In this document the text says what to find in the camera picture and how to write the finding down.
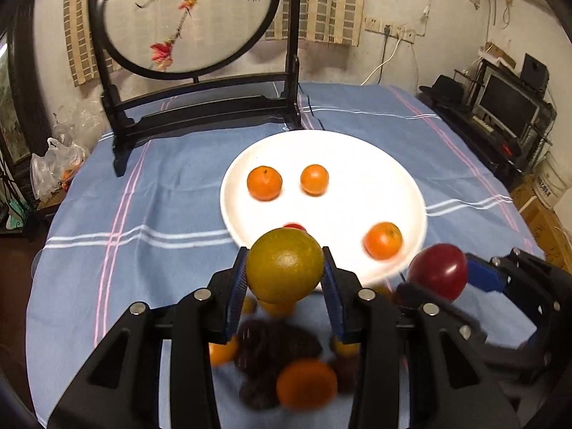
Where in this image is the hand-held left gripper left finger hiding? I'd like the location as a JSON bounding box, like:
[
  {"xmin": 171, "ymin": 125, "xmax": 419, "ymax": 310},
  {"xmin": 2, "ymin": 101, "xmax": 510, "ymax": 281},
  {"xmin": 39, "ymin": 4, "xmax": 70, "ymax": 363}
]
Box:
[{"xmin": 47, "ymin": 247, "xmax": 250, "ymax": 429}]

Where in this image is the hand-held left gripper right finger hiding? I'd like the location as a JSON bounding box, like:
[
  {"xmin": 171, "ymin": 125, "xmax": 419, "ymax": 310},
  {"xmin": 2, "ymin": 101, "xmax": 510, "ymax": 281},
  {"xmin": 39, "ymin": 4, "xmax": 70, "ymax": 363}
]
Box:
[{"xmin": 322, "ymin": 246, "xmax": 521, "ymax": 429}]

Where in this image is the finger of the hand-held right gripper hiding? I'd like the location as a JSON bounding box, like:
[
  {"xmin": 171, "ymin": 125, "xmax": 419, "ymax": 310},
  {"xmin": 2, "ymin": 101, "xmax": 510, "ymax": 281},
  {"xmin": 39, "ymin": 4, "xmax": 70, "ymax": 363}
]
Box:
[
  {"xmin": 393, "ymin": 281, "xmax": 491, "ymax": 350},
  {"xmin": 465, "ymin": 247, "xmax": 572, "ymax": 358}
]

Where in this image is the dark red plum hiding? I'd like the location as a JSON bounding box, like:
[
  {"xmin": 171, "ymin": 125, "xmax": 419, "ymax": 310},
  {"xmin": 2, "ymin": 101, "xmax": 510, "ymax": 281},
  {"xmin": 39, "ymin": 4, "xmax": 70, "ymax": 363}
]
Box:
[{"xmin": 408, "ymin": 243, "xmax": 469, "ymax": 303}]

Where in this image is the yellow-green orange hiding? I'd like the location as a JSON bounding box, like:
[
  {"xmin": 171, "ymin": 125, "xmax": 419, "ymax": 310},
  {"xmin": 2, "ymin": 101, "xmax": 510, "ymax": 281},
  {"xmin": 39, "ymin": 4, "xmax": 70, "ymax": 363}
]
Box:
[{"xmin": 246, "ymin": 228, "xmax": 325, "ymax": 305}]

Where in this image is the white oval plate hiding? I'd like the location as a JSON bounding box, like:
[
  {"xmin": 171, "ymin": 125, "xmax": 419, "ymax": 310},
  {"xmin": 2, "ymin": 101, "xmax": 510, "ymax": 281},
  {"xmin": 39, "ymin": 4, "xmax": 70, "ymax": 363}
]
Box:
[{"xmin": 220, "ymin": 130, "xmax": 428, "ymax": 286}]

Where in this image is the wrinkled dark passion fruit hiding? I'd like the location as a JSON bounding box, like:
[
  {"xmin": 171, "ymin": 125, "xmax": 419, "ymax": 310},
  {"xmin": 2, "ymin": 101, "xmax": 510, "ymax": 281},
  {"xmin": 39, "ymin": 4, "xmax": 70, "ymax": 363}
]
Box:
[{"xmin": 235, "ymin": 319, "xmax": 323, "ymax": 371}]

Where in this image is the cardboard box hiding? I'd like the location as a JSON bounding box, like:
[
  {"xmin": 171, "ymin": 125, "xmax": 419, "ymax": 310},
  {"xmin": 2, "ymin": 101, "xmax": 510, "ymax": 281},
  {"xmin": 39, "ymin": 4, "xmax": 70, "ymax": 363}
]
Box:
[{"xmin": 512, "ymin": 174, "xmax": 572, "ymax": 273}]

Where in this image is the large orange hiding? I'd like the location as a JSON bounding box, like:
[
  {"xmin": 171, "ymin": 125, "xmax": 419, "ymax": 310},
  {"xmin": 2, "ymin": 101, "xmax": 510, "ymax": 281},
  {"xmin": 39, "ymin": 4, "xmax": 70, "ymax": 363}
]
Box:
[{"xmin": 276, "ymin": 360, "xmax": 338, "ymax": 411}]

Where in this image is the dark brown date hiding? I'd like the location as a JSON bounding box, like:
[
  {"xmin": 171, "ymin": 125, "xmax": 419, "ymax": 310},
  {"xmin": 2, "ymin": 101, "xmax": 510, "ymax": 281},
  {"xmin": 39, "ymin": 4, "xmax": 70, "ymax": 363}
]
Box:
[{"xmin": 239, "ymin": 373, "xmax": 282, "ymax": 410}]

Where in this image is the white bucket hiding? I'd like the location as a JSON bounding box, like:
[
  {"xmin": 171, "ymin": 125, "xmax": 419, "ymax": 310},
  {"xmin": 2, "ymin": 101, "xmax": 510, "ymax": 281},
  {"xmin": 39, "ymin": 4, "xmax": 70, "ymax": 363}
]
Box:
[{"xmin": 534, "ymin": 149, "xmax": 572, "ymax": 208}]

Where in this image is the blue striped tablecloth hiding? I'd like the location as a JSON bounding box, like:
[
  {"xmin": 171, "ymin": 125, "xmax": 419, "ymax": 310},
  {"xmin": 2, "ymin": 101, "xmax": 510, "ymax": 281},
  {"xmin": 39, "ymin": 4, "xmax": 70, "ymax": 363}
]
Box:
[{"xmin": 26, "ymin": 81, "xmax": 548, "ymax": 429}]

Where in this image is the computer monitor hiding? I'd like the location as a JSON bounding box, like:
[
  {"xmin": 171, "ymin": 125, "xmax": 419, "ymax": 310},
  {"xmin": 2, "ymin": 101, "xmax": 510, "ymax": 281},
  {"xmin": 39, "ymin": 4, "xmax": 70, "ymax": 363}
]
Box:
[{"xmin": 474, "ymin": 71, "xmax": 543, "ymax": 139}]

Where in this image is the black hat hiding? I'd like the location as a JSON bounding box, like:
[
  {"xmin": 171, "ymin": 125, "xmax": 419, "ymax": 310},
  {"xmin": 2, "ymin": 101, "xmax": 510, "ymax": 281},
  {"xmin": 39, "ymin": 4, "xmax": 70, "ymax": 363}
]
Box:
[{"xmin": 419, "ymin": 74, "xmax": 465, "ymax": 103}]

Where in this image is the black speaker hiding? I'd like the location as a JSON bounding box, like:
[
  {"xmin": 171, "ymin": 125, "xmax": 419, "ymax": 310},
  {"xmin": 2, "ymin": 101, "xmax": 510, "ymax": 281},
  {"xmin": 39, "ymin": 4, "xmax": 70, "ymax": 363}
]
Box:
[{"xmin": 521, "ymin": 53, "xmax": 549, "ymax": 91}]

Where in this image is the white plastic bag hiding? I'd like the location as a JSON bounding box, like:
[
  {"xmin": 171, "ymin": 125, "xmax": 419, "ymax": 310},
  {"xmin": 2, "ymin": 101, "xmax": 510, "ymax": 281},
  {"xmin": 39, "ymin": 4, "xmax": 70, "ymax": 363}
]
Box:
[{"xmin": 30, "ymin": 138, "xmax": 85, "ymax": 202}]

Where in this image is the white power strip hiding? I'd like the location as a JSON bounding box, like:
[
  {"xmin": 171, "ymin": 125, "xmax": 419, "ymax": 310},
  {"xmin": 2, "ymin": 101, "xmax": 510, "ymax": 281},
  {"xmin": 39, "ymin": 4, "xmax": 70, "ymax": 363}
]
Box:
[{"xmin": 382, "ymin": 24, "xmax": 416, "ymax": 45}]

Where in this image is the round embroidered screen black stand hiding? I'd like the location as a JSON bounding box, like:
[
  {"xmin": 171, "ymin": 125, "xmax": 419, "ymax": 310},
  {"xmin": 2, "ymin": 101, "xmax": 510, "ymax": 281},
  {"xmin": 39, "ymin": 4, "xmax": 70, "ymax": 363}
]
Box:
[{"xmin": 87, "ymin": 0, "xmax": 305, "ymax": 178}]

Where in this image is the white power cable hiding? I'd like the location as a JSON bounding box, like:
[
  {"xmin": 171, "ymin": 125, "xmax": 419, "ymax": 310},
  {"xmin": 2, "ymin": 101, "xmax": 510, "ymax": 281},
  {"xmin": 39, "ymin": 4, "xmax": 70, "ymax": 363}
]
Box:
[{"xmin": 360, "ymin": 38, "xmax": 401, "ymax": 85}]

